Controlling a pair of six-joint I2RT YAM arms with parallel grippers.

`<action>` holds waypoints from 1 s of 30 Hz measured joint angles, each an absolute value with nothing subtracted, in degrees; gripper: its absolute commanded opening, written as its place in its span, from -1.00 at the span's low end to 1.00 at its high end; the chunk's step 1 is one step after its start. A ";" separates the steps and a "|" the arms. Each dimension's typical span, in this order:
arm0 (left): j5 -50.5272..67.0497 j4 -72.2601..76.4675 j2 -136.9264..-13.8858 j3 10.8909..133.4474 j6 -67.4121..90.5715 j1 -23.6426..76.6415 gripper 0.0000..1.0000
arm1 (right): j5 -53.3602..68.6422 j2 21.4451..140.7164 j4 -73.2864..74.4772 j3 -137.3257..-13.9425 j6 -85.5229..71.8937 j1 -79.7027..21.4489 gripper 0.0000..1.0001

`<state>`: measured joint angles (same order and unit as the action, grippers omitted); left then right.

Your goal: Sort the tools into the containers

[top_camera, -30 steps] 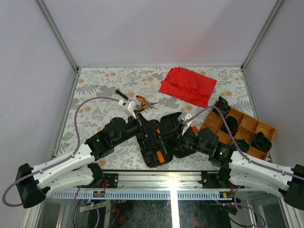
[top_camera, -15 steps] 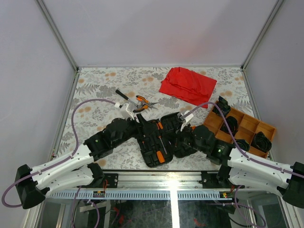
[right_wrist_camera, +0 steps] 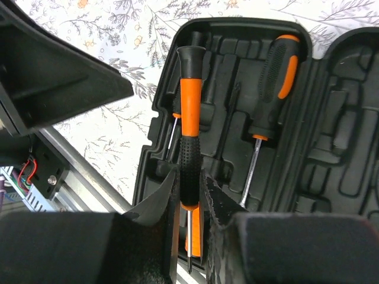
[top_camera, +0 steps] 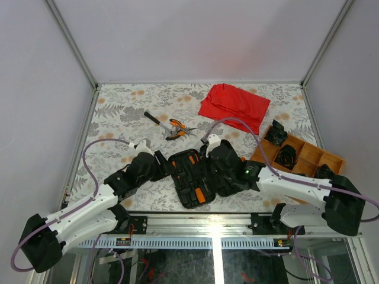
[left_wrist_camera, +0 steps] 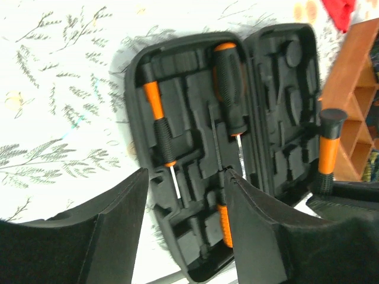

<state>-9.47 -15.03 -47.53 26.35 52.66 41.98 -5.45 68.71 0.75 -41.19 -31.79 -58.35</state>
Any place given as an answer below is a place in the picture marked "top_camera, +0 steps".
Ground small orange black screwdriver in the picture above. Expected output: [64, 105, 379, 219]
[172, 161, 181, 188]

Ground black plastic tool case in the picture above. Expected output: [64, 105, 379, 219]
[167, 139, 249, 209]

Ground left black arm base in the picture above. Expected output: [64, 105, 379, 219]
[110, 204, 148, 235]

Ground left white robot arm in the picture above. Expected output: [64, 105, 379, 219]
[19, 151, 174, 273]

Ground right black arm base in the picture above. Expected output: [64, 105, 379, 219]
[248, 203, 306, 235]

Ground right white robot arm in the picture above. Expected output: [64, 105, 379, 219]
[205, 140, 365, 236]

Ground orange black pliers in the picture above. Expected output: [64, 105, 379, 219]
[165, 118, 196, 141]

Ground wooden compartment tray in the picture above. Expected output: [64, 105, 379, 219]
[250, 130, 345, 178]

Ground red folded cloth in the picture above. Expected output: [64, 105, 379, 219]
[198, 83, 271, 135]

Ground black tape roll right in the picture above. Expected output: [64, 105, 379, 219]
[314, 164, 337, 180]

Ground black handled hammer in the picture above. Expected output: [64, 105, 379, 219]
[144, 111, 175, 141]

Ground aluminium front rail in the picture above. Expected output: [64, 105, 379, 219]
[44, 211, 365, 250]

